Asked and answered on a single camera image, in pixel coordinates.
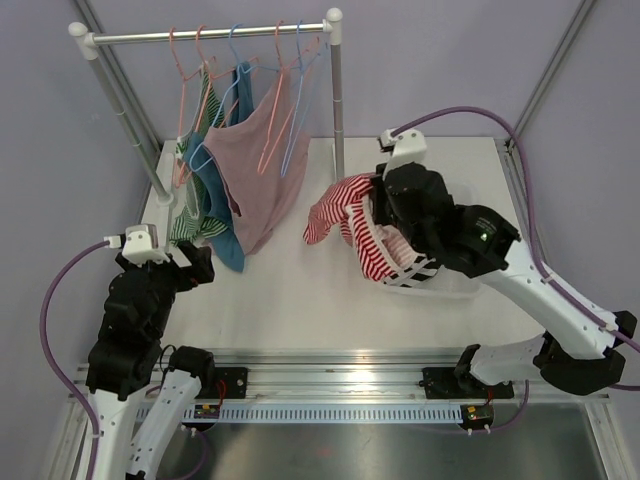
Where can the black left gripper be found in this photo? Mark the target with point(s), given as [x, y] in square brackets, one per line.
[201, 270]

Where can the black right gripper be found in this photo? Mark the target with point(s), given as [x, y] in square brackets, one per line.
[379, 193]

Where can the red white striped tank top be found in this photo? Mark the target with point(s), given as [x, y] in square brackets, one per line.
[347, 204]

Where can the black white striped tank top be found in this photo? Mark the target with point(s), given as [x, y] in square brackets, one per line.
[420, 272]

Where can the pink hanger with red top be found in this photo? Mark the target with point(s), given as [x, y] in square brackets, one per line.
[283, 101]

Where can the pink tank top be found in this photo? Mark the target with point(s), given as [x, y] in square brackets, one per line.
[257, 202]

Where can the blue hanger end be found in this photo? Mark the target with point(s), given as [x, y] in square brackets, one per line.
[300, 110]

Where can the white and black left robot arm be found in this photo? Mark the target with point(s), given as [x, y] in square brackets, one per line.
[122, 361]

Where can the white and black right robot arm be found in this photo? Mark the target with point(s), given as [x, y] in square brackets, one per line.
[577, 351]

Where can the green white striped tank top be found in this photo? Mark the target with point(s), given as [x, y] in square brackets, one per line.
[203, 214]

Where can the blue tank top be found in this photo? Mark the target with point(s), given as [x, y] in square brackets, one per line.
[226, 246]

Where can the white plastic mesh basket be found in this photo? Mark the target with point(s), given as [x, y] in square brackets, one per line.
[399, 255]

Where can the silver and white clothes rack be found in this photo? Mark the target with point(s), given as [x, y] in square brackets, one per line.
[331, 25]

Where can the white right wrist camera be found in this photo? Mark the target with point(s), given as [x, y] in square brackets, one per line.
[404, 148]

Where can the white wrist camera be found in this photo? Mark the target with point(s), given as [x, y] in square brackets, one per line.
[139, 244]
[404, 148]

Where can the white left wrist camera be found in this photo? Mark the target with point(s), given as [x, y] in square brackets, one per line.
[139, 244]

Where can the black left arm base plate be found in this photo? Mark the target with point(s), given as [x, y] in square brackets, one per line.
[230, 381]

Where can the aluminium mounting rail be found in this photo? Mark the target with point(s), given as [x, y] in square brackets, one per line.
[335, 376]

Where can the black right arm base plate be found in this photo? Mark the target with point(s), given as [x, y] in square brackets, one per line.
[442, 383]

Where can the white slotted cable duct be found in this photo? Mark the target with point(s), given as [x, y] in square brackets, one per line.
[240, 413]

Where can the aluminium frame post right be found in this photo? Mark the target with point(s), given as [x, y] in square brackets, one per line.
[560, 55]

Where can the aluminium frame post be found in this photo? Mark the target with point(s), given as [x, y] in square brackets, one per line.
[119, 92]
[560, 55]

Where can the aluminium frame post left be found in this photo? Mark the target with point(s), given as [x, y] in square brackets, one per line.
[119, 92]

